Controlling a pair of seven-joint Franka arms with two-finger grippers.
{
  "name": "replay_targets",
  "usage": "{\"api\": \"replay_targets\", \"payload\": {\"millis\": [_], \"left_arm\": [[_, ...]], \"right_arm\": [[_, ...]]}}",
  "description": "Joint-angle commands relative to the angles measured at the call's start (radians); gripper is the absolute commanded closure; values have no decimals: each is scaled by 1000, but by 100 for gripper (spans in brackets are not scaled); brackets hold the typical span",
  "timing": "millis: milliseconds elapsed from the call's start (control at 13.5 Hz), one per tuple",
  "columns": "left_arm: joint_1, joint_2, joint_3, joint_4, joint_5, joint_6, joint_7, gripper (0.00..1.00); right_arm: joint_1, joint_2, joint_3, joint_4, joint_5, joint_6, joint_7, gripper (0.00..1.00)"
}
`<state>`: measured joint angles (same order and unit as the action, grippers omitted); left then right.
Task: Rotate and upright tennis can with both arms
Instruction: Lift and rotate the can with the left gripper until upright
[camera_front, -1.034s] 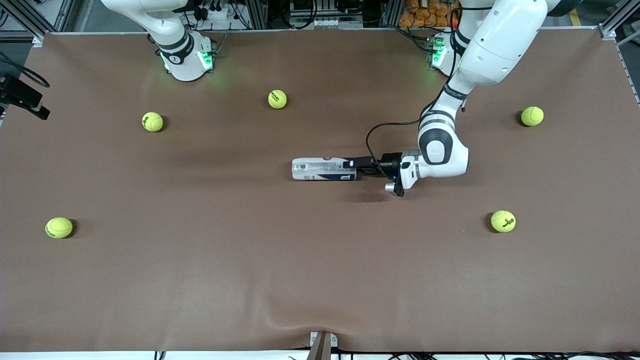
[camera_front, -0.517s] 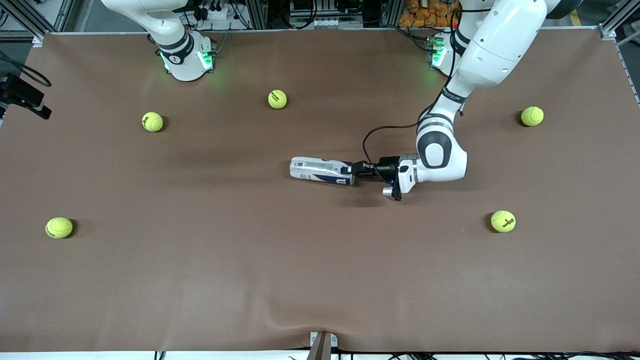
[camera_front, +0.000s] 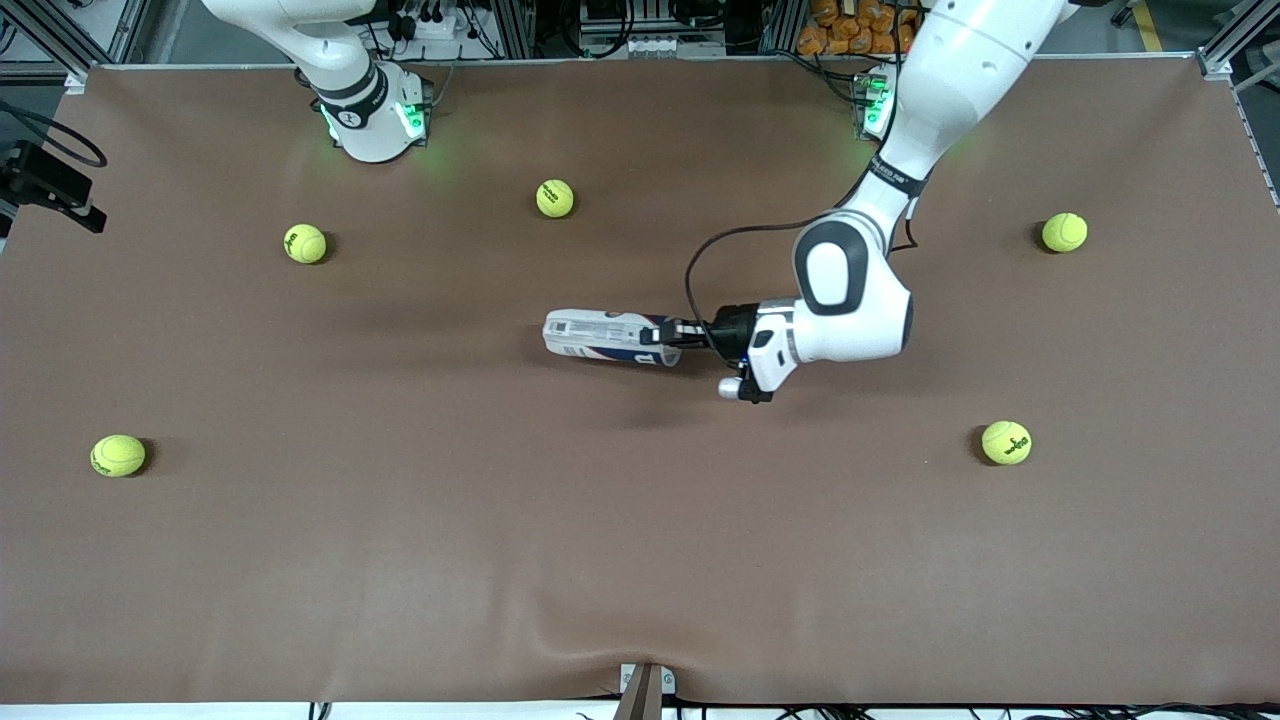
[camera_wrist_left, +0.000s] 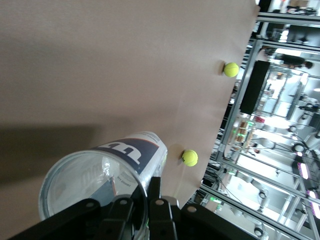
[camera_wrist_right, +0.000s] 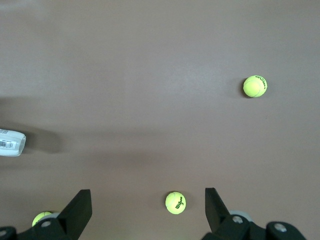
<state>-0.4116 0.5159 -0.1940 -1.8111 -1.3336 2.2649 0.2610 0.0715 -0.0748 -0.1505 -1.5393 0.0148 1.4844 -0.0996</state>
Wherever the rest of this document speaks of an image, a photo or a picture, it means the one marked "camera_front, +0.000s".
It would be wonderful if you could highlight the white blue tennis ball can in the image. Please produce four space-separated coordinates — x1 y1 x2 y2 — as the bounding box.
543 309 683 368

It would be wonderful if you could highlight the brown table mat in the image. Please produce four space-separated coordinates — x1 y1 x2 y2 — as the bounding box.
0 55 1280 706

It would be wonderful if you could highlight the bag of orange items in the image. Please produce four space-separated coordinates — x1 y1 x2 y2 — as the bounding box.
796 0 906 58

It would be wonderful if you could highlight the white power strip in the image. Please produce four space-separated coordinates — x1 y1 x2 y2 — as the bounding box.
395 5 471 43

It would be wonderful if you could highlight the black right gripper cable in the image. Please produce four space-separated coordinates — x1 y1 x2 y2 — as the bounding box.
0 98 108 169

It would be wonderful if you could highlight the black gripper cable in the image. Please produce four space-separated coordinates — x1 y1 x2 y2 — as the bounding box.
0 98 108 169
684 55 919 333

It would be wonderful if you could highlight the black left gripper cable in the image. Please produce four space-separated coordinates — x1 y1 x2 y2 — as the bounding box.
684 55 919 333

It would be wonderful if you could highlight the aluminium frame post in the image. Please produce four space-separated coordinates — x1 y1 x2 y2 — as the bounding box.
0 0 151 86
1195 0 1280 81
762 0 809 56
490 0 536 59

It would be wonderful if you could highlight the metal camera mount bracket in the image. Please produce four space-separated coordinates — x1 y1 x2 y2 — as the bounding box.
612 662 677 720

